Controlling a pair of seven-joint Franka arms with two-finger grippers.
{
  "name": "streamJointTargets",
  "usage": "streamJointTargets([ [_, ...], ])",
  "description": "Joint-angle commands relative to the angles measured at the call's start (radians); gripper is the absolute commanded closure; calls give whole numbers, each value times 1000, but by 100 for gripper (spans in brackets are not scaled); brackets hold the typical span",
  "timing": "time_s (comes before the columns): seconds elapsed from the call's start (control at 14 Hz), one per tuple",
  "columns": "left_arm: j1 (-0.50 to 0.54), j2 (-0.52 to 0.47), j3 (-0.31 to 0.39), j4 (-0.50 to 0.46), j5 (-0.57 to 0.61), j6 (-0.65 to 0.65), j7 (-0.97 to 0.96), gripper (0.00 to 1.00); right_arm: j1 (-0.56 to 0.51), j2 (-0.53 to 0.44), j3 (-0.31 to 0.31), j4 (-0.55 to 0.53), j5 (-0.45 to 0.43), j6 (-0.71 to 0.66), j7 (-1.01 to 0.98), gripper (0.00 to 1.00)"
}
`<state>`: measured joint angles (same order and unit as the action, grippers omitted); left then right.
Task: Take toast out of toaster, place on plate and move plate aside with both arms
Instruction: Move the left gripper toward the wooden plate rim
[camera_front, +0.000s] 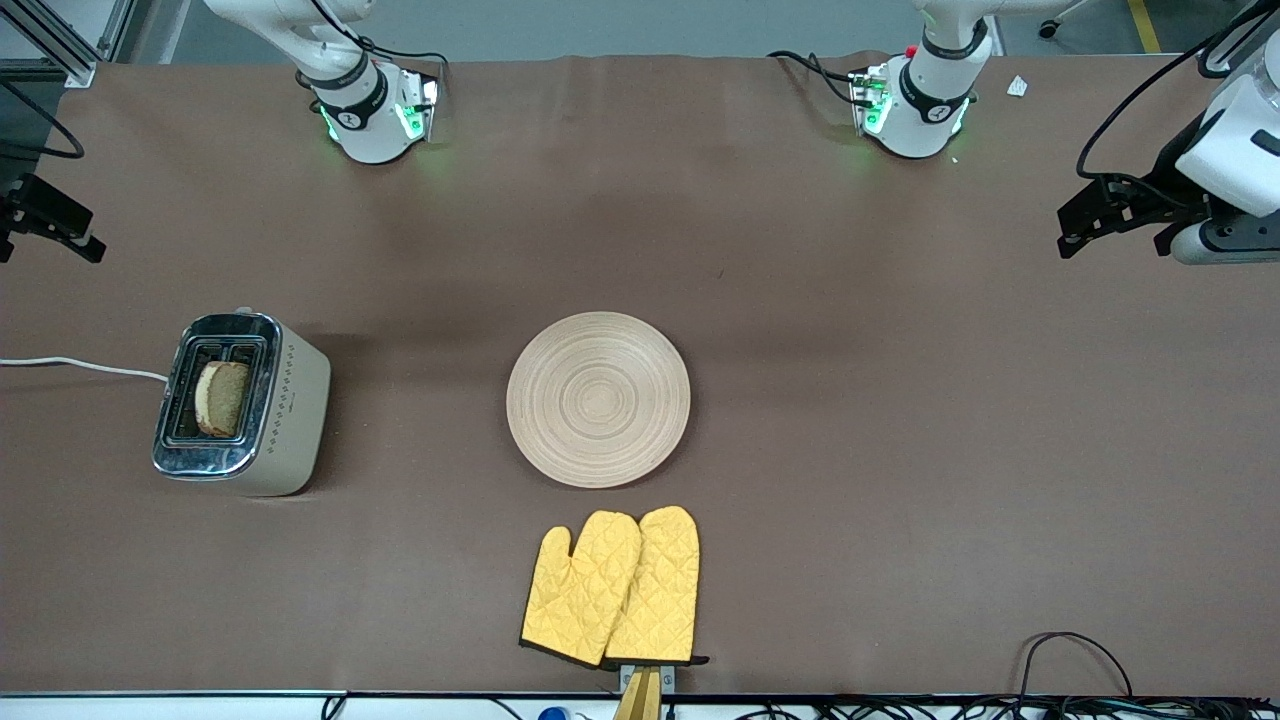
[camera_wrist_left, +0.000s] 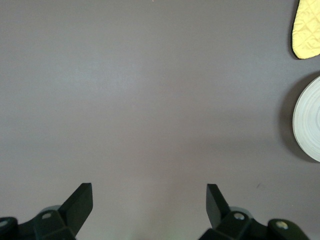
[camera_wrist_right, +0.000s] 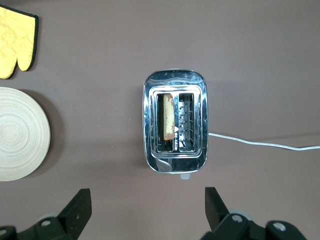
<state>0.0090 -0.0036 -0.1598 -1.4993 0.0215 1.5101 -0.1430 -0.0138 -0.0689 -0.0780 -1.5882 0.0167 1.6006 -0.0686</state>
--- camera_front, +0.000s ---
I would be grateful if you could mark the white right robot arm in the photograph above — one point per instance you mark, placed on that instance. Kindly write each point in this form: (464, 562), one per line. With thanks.
(365, 120)

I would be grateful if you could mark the brown toast slice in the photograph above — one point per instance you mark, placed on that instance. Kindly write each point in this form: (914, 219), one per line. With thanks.
(222, 398)

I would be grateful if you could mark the aluminium frame profile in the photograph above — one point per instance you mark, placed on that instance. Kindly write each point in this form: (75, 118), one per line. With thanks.
(60, 50)

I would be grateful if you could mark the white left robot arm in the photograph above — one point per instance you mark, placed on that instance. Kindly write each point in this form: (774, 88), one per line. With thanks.
(925, 110)

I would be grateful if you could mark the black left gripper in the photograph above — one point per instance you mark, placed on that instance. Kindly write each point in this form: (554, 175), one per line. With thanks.
(1163, 186)

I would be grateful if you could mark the small white paper scrap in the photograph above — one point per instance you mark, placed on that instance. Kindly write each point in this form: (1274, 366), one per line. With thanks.
(1017, 86)

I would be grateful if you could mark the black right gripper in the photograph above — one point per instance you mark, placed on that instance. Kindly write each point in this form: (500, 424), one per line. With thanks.
(28, 206)

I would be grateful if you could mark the round wooden plate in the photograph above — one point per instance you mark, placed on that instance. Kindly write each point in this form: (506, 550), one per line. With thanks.
(598, 400)

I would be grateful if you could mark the office chair caster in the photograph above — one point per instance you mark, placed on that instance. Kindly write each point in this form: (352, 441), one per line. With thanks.
(1050, 28)

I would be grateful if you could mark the small metal bracket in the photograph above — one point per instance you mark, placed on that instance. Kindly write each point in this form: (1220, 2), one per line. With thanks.
(668, 678)

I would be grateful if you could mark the brown table cover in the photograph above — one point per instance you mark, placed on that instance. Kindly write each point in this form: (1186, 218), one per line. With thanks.
(800, 250)

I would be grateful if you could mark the yellow quilted oven mitt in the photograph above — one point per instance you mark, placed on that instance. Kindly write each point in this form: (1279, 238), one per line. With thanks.
(580, 590)
(660, 590)

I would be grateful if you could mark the beige chrome toaster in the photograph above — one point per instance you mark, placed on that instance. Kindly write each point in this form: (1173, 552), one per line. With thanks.
(290, 400)

